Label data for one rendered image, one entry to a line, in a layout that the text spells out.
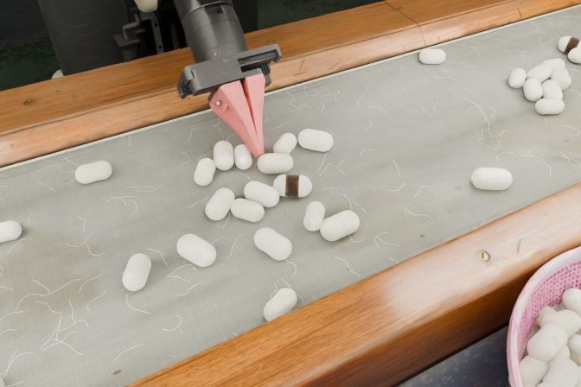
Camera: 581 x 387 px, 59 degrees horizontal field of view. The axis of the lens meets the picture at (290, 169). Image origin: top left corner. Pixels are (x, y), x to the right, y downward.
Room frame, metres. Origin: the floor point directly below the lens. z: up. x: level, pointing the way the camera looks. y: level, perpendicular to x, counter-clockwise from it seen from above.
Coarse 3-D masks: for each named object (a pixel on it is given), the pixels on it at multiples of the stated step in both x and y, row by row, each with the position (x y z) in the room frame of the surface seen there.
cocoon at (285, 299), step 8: (288, 288) 0.24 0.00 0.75; (280, 296) 0.23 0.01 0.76; (288, 296) 0.23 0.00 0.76; (296, 296) 0.23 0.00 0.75; (272, 304) 0.22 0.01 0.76; (280, 304) 0.22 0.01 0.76; (288, 304) 0.23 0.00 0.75; (264, 312) 0.22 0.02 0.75; (272, 312) 0.22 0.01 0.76; (280, 312) 0.22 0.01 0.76; (288, 312) 0.22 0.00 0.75
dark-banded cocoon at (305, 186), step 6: (282, 174) 0.37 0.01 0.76; (276, 180) 0.36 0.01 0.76; (282, 180) 0.36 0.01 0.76; (300, 180) 0.36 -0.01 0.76; (306, 180) 0.36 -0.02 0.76; (276, 186) 0.36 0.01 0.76; (282, 186) 0.35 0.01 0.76; (300, 186) 0.35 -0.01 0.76; (306, 186) 0.35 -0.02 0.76; (282, 192) 0.35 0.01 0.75; (300, 192) 0.35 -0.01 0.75; (306, 192) 0.35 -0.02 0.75
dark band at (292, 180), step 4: (288, 176) 0.36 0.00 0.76; (292, 176) 0.36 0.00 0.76; (296, 176) 0.36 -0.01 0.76; (288, 180) 0.36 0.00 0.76; (292, 180) 0.36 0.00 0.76; (296, 180) 0.36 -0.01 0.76; (288, 184) 0.35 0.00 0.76; (292, 184) 0.35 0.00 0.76; (296, 184) 0.35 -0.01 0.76; (288, 188) 0.35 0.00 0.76; (292, 188) 0.35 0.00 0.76; (296, 188) 0.35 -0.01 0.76; (288, 192) 0.35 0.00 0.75; (292, 192) 0.35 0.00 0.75; (296, 192) 0.35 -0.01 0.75; (288, 196) 0.35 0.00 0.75; (292, 196) 0.35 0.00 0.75; (296, 196) 0.35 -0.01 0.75
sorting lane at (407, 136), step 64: (384, 64) 0.61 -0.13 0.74; (448, 64) 0.61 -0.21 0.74; (512, 64) 0.61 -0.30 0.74; (576, 64) 0.61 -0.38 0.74; (192, 128) 0.47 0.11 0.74; (320, 128) 0.47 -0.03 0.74; (384, 128) 0.47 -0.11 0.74; (448, 128) 0.47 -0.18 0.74; (512, 128) 0.47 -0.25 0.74; (576, 128) 0.47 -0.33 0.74; (0, 192) 0.36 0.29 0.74; (64, 192) 0.36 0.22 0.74; (128, 192) 0.36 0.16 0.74; (192, 192) 0.36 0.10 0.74; (320, 192) 0.36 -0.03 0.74; (384, 192) 0.36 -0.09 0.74; (448, 192) 0.36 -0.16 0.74; (512, 192) 0.36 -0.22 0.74; (0, 256) 0.28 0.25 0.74; (64, 256) 0.28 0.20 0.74; (128, 256) 0.28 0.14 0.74; (256, 256) 0.28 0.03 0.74; (320, 256) 0.28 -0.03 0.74; (384, 256) 0.28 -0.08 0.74; (0, 320) 0.22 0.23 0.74; (64, 320) 0.22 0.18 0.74; (128, 320) 0.22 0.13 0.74; (192, 320) 0.22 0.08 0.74; (256, 320) 0.22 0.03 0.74; (64, 384) 0.17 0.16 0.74
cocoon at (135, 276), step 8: (136, 256) 0.27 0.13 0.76; (144, 256) 0.27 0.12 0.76; (128, 264) 0.26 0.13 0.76; (136, 264) 0.26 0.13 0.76; (144, 264) 0.26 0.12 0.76; (128, 272) 0.25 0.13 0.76; (136, 272) 0.25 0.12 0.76; (144, 272) 0.26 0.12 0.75; (128, 280) 0.25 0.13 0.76; (136, 280) 0.25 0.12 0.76; (144, 280) 0.25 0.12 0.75; (128, 288) 0.24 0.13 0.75; (136, 288) 0.24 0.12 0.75
